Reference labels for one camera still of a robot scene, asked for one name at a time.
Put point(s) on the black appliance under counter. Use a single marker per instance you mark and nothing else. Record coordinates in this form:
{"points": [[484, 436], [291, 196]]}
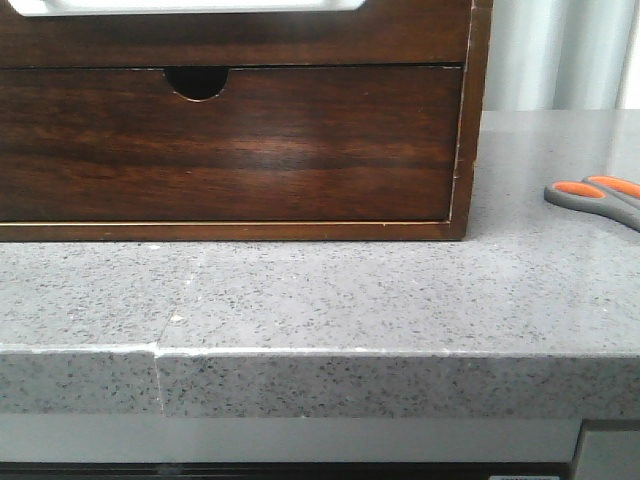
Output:
{"points": [[303, 470]]}

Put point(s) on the wooden drawer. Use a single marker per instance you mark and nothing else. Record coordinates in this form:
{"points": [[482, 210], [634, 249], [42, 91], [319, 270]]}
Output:
{"points": [[378, 32], [285, 144]]}

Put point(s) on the dark wooden drawer cabinet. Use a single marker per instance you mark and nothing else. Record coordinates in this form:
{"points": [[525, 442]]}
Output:
{"points": [[201, 83]]}

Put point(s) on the white label sticker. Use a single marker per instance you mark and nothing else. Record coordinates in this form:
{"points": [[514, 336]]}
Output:
{"points": [[523, 477]]}

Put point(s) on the grey orange handled scissors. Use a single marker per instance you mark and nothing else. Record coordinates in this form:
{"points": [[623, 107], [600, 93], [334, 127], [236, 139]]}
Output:
{"points": [[606, 196]]}

